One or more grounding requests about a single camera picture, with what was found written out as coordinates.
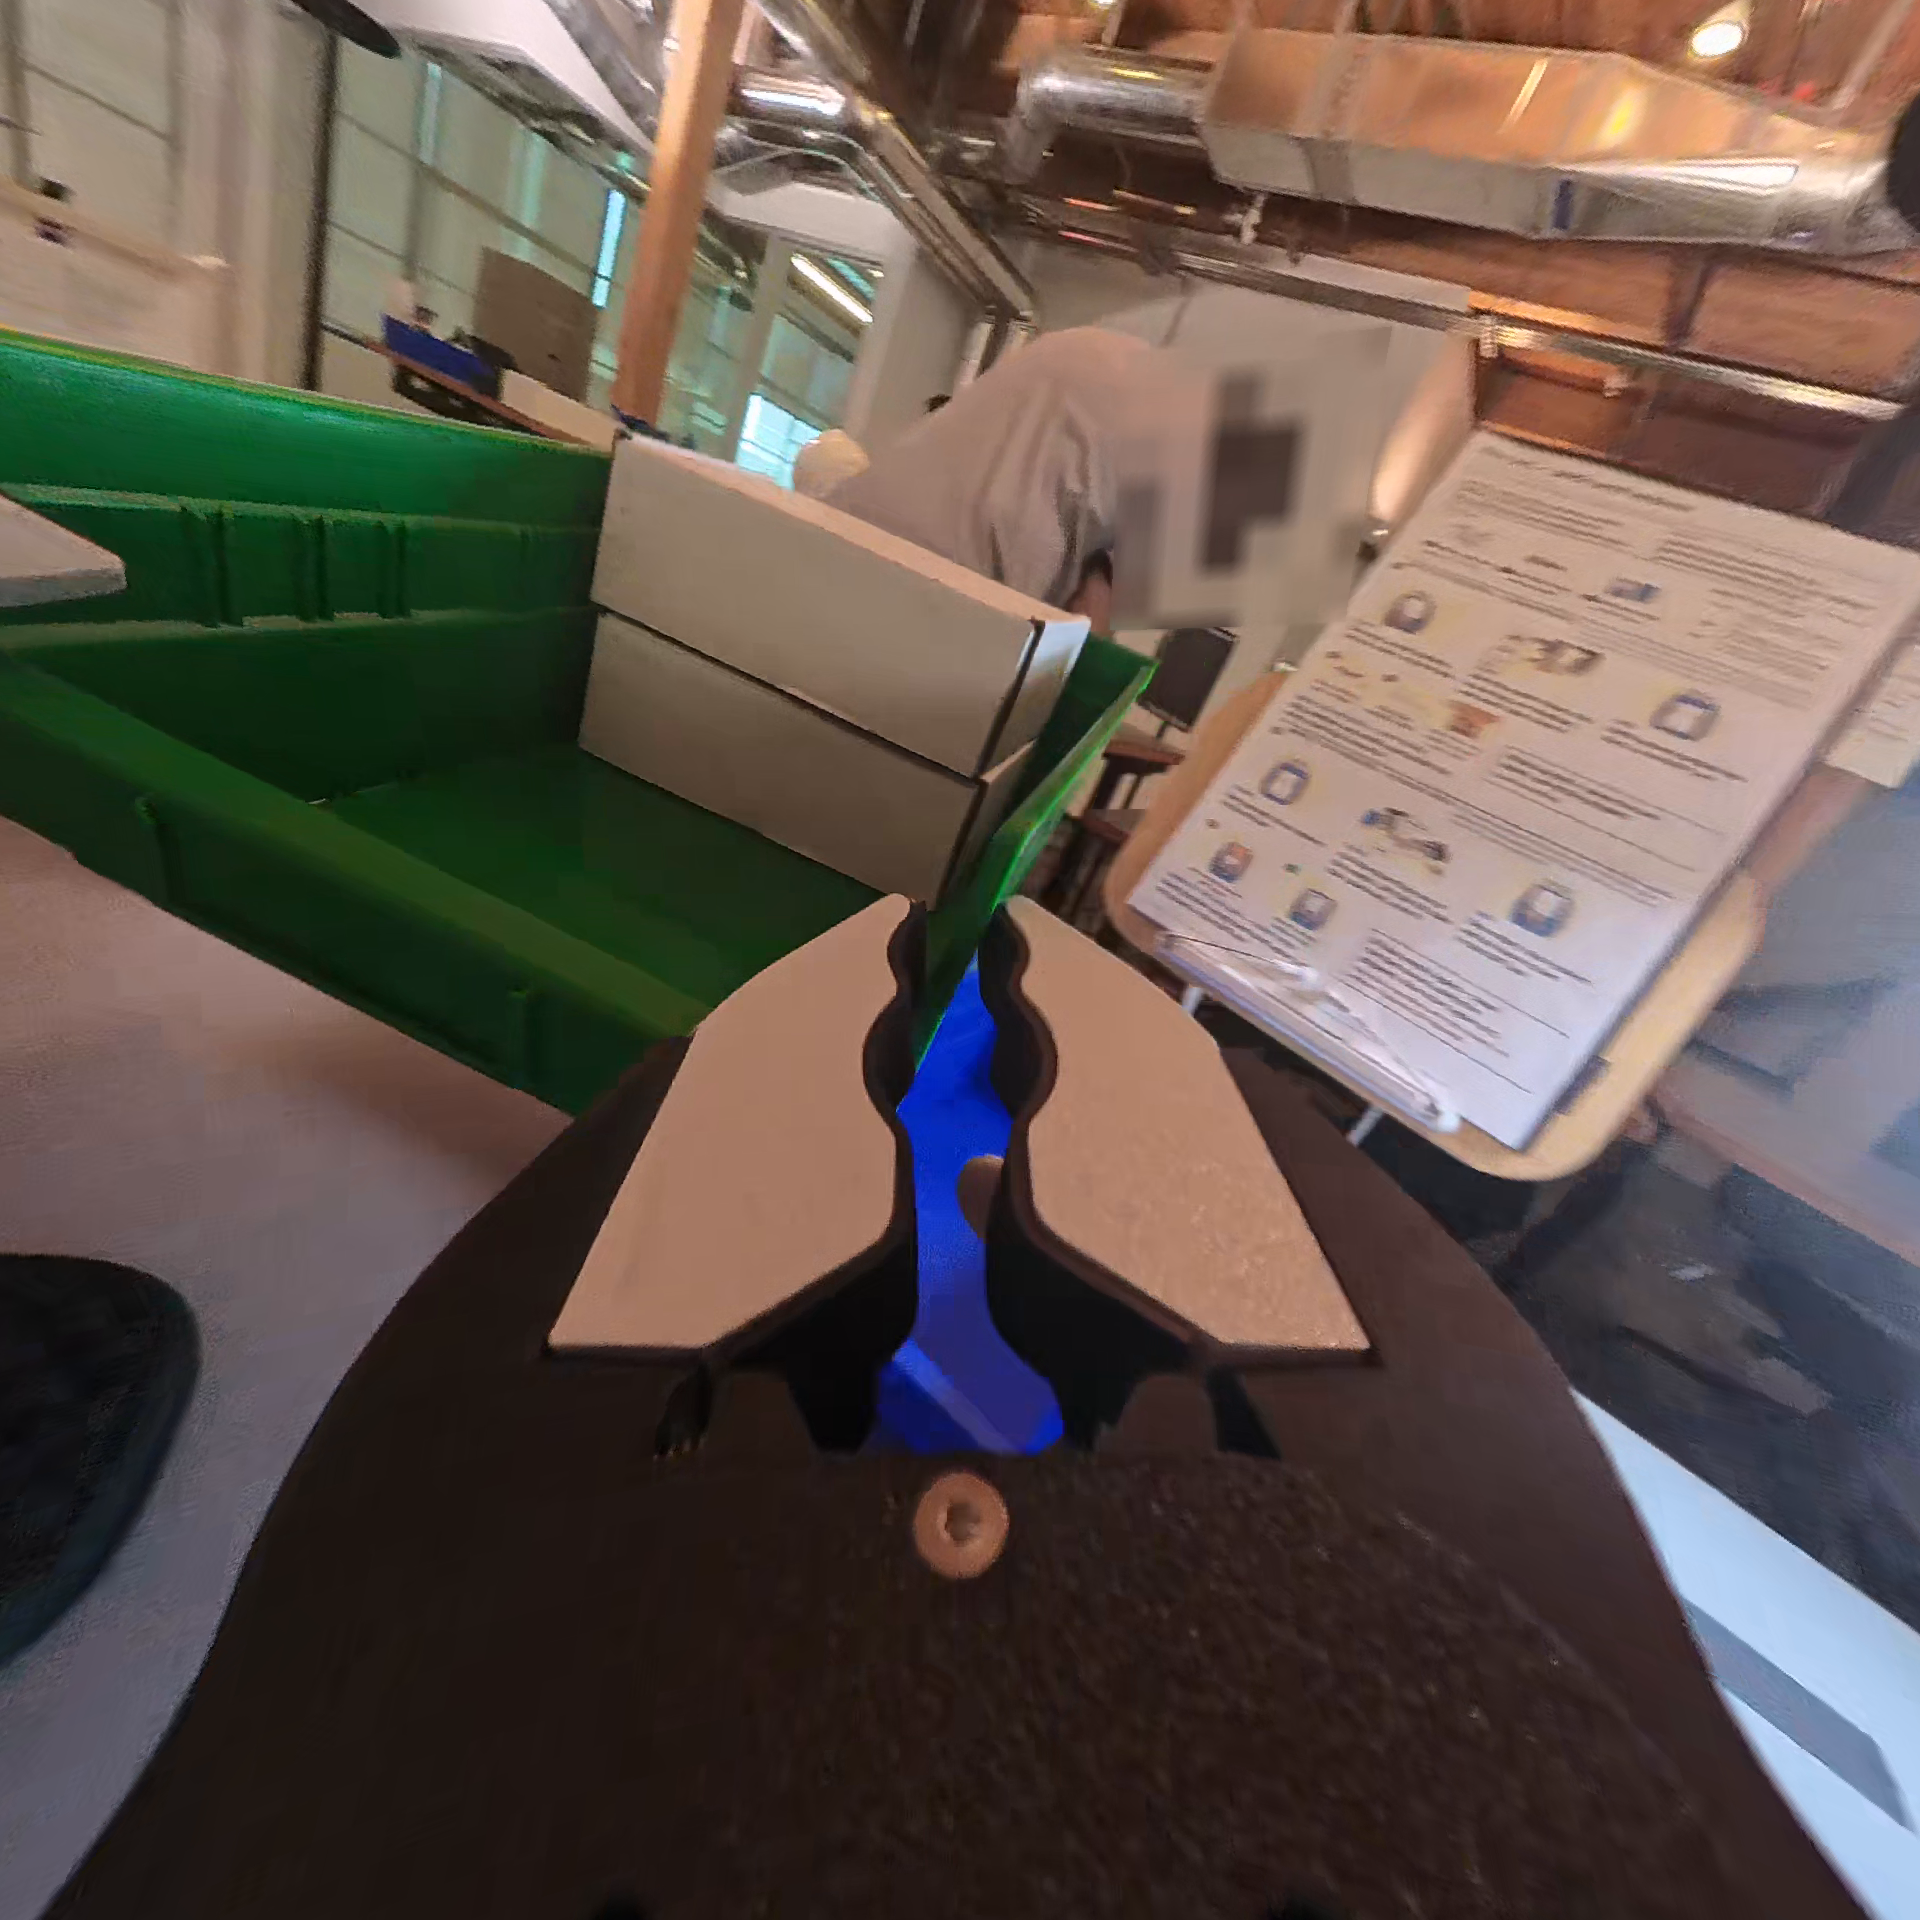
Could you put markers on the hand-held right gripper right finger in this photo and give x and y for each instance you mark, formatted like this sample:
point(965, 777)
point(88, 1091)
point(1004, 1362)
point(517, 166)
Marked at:
point(1170, 1171)

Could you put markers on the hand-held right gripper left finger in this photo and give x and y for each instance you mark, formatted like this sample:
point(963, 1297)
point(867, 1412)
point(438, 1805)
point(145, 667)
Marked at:
point(750, 1171)

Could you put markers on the blue plastic bin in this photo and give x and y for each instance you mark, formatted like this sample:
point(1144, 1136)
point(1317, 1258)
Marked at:
point(953, 1320)

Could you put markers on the green plastic bin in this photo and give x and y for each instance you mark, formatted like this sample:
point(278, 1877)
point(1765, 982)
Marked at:
point(450, 884)

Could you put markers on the white cardboard box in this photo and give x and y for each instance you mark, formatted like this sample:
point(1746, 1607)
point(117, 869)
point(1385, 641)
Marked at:
point(44, 563)
point(750, 750)
point(811, 601)

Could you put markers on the wooden document board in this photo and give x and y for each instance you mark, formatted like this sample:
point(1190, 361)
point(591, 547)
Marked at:
point(1650, 1081)

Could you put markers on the black monitor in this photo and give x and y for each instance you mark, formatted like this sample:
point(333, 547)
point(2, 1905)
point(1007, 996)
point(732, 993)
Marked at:
point(1192, 674)

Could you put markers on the printed instruction sheet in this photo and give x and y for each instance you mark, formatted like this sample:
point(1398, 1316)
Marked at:
point(1500, 750)

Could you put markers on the black mesh armrest pad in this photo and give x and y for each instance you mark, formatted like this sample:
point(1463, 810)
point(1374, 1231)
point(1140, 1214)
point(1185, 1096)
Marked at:
point(75, 1440)

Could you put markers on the ceiling light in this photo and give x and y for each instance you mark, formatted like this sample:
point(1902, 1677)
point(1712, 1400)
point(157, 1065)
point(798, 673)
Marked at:
point(1718, 33)

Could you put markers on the metal ventilation duct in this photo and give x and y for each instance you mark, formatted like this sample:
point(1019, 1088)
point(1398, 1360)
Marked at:
point(1500, 135)

